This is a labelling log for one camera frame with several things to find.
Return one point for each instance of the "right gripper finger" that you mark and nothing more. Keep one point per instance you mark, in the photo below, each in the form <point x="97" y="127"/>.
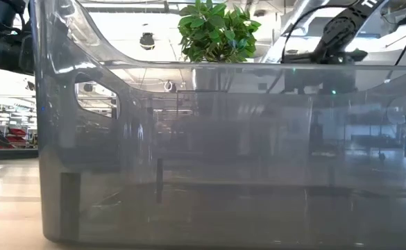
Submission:
<point x="306" y="59"/>

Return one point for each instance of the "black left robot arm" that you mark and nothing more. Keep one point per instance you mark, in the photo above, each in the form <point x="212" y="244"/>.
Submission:
<point x="1" y="52"/>

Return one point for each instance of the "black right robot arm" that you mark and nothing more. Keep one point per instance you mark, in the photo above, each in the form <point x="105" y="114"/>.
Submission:
<point x="341" y="31"/>

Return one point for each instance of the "green plant in black pot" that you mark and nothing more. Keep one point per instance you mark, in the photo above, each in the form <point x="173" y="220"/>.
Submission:
<point x="216" y="31"/>

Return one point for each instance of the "smoky grey plastic bin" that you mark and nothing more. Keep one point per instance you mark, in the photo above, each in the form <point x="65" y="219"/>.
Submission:
<point x="223" y="156"/>

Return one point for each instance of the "black dome ceiling fixture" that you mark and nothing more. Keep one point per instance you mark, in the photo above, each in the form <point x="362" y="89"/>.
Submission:
<point x="147" y="41"/>

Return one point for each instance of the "red storage bin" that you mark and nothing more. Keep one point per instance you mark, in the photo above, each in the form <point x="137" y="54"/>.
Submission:
<point x="17" y="141"/>
<point x="17" y="132"/>

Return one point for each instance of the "black aluminium table frame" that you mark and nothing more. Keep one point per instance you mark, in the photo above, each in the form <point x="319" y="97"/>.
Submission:
<point x="12" y="154"/>

